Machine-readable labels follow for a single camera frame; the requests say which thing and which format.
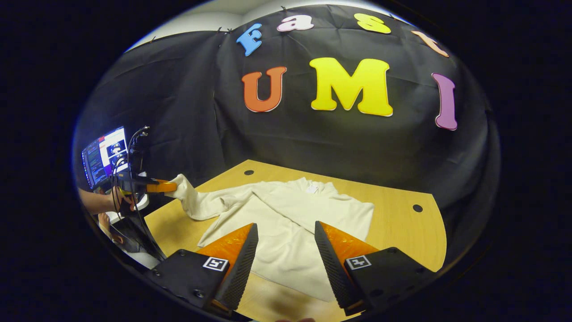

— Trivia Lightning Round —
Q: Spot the computer monitor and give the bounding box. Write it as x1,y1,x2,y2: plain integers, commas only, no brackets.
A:
81,126,129,189

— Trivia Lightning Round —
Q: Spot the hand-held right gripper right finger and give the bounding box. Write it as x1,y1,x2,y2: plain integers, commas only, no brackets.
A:
314,220,441,317

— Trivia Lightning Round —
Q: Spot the black backdrop cloth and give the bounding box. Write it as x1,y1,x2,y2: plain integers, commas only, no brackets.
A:
71,4,501,264

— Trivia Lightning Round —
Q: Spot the cream knit sweater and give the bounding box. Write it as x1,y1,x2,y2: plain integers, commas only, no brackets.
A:
166,174,375,302

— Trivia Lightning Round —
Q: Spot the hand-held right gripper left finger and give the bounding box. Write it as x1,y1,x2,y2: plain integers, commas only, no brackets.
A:
143,223,260,316

